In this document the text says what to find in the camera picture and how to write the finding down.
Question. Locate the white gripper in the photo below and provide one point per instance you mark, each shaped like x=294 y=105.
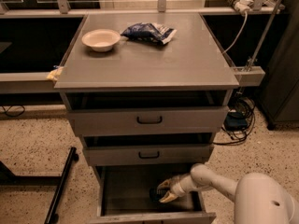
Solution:
x=177 y=187

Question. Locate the blue rxbar snack bar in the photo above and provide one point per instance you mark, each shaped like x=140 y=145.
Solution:
x=155 y=194

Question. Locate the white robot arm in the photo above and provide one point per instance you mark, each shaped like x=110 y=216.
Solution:
x=258 y=198

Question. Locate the grey middle drawer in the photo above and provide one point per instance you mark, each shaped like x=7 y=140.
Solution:
x=139 y=155

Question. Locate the grey drawer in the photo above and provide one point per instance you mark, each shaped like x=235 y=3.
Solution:
x=109 y=122
x=126 y=197
x=139 y=155

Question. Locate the grey bottom drawer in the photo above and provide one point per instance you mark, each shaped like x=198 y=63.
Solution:
x=126 y=197

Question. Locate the grey top drawer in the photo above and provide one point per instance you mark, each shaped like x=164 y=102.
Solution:
x=109 y=122

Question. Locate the grey drawer cabinet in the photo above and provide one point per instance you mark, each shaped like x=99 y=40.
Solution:
x=189 y=71

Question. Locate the blue white chip bag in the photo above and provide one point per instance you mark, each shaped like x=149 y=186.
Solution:
x=150 y=32

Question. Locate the black floor stand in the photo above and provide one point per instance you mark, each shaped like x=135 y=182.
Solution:
x=8 y=178

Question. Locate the yellow tape piece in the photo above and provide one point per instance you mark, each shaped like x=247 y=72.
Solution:
x=54 y=74

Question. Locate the white bowl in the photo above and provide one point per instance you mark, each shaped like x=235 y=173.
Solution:
x=101 y=40

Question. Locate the white power strip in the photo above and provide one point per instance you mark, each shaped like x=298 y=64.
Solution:
x=241 y=6

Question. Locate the grey metal rail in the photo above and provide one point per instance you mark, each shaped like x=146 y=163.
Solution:
x=16 y=83

